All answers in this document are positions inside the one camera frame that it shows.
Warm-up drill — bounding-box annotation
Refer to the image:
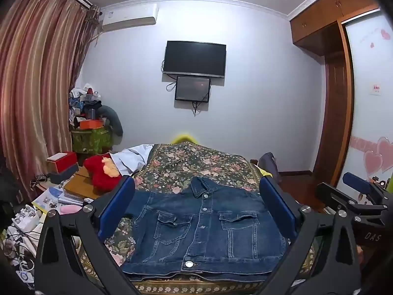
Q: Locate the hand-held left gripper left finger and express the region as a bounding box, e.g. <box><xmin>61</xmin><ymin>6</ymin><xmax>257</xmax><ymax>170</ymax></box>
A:
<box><xmin>34</xmin><ymin>175</ymin><xmax>145</xmax><ymax>295</ymax></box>

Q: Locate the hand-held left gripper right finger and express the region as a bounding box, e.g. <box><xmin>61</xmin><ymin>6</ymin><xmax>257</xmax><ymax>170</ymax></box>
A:
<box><xmin>255</xmin><ymin>177</ymin><xmax>363</xmax><ymax>295</ymax></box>

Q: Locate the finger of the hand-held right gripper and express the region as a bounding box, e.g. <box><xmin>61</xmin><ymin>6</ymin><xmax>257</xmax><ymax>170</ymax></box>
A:
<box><xmin>342</xmin><ymin>172</ymin><xmax>388</xmax><ymax>198</ymax></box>
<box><xmin>316</xmin><ymin>182</ymin><xmax>388</xmax><ymax>214</ymax></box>

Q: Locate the blue denim jacket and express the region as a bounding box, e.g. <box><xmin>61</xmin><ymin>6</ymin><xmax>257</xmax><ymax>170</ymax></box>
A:
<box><xmin>123</xmin><ymin>177</ymin><xmax>288</xmax><ymax>283</ymax></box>

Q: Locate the red plush toy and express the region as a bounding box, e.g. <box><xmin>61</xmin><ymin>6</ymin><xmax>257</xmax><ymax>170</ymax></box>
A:
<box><xmin>84</xmin><ymin>156</ymin><xmax>122</xmax><ymax>190</ymax></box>

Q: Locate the dark blue garment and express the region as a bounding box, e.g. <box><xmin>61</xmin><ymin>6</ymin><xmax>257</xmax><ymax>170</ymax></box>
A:
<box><xmin>259</xmin><ymin>152</ymin><xmax>282</xmax><ymax>182</ymax></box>

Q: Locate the wooden nightstand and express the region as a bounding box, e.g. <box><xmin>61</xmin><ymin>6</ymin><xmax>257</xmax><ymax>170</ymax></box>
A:
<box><xmin>63</xmin><ymin>166</ymin><xmax>103</xmax><ymax>199</ymax></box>

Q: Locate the white cloth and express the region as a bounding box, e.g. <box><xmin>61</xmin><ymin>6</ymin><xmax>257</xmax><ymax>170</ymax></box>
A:
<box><xmin>110</xmin><ymin>143</ymin><xmax>154</xmax><ymax>176</ymax></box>

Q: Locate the stack of booklets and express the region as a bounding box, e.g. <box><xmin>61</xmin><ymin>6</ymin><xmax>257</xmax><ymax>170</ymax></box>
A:
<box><xmin>31</xmin><ymin>184</ymin><xmax>85</xmax><ymax>214</ymax></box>

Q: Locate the green cardboard box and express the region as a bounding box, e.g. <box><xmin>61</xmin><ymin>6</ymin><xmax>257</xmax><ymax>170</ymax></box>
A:
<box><xmin>71</xmin><ymin>125</ymin><xmax>113</xmax><ymax>155</ymax></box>

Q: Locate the red box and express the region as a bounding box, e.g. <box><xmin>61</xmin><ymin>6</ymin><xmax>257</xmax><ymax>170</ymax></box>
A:
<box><xmin>46</xmin><ymin>151</ymin><xmax>78</xmax><ymax>174</ymax></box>

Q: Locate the white heart-print sliding door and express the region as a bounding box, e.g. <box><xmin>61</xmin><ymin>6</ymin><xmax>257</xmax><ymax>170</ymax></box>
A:
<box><xmin>338</xmin><ymin>12</ymin><xmax>393</xmax><ymax>197</ymax></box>

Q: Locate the floral bedspread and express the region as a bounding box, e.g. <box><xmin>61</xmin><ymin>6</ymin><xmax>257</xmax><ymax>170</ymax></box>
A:
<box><xmin>77</xmin><ymin>143</ymin><xmax>317</xmax><ymax>295</ymax></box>

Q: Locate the orange box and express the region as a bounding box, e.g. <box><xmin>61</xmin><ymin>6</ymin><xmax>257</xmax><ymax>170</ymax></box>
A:
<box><xmin>79</xmin><ymin>119</ymin><xmax>104</xmax><ymax>130</ymax></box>

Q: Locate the grey cloth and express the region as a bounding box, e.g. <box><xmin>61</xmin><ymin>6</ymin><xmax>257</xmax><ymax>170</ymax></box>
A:
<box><xmin>98</xmin><ymin>105</ymin><xmax>124</xmax><ymax>136</ymax></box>

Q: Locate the pile of clutter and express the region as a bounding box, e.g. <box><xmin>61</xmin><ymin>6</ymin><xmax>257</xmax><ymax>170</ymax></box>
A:
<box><xmin>68</xmin><ymin>83</ymin><xmax>106</xmax><ymax>127</ymax></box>

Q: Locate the brown wooden wardrobe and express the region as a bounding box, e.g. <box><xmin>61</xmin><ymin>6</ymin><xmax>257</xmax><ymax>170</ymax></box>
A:
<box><xmin>289</xmin><ymin>0</ymin><xmax>381</xmax><ymax>179</ymax></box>

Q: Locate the striped pink curtain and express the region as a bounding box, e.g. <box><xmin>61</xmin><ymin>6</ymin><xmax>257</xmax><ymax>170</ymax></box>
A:
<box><xmin>0</xmin><ymin>0</ymin><xmax>99</xmax><ymax>204</ymax></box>

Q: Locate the white air conditioner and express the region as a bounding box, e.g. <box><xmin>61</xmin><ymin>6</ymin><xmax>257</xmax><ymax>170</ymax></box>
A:
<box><xmin>100</xmin><ymin>3</ymin><xmax>159</xmax><ymax>32</ymax></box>

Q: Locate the tangle of white cables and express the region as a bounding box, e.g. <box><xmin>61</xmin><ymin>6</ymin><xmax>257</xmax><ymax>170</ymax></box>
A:
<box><xmin>0</xmin><ymin>206</ymin><xmax>42</xmax><ymax>285</ymax></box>

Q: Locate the small black wall monitor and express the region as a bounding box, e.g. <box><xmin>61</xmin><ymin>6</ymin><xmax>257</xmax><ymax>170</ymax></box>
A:
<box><xmin>175</xmin><ymin>75</ymin><xmax>212</xmax><ymax>104</ymax></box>

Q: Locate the black wall television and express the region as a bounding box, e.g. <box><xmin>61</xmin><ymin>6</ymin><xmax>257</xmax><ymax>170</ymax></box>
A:
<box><xmin>163</xmin><ymin>40</ymin><xmax>227</xmax><ymax>79</ymax></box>

